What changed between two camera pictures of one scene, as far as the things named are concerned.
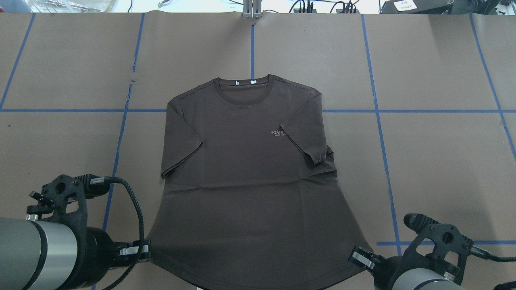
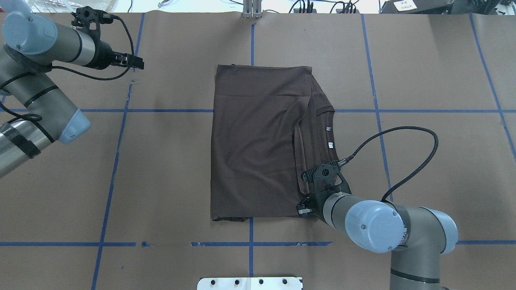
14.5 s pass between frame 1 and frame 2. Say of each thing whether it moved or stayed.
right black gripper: moved
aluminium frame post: stayed
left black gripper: moved
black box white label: stayed
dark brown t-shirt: moved
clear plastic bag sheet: stayed
